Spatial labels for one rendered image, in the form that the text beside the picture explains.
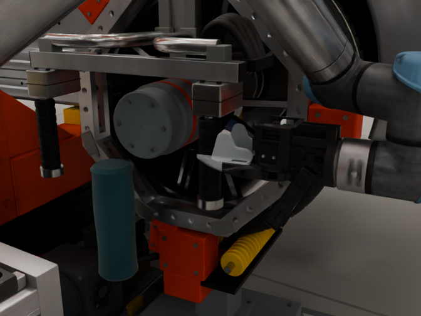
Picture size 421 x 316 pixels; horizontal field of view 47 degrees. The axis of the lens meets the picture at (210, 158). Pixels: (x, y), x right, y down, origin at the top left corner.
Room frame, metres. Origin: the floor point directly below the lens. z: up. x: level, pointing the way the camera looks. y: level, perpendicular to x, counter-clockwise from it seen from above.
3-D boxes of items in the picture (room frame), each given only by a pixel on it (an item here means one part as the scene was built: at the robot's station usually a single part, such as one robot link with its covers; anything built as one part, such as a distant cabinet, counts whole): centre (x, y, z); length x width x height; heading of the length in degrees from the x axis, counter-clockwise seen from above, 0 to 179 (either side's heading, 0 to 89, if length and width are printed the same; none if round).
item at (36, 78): (0.91, 0.29, 0.93); 0.09 x 0.05 x 0.05; 154
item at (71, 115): (1.60, 0.39, 0.71); 0.14 x 0.14 x 0.05; 64
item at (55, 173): (0.88, 0.31, 0.83); 0.04 x 0.04 x 0.16
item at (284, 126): (0.68, -0.13, 0.86); 0.12 x 0.08 x 0.09; 64
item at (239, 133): (0.75, -0.04, 0.85); 0.09 x 0.03 x 0.06; 56
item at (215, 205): (0.74, 0.00, 0.83); 0.04 x 0.04 x 0.16
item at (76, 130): (1.44, 0.47, 0.69); 0.52 x 0.17 x 0.35; 154
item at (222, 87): (0.76, -0.01, 0.93); 0.09 x 0.05 x 0.05; 154
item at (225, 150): (0.70, -0.02, 0.85); 0.09 x 0.03 x 0.06; 73
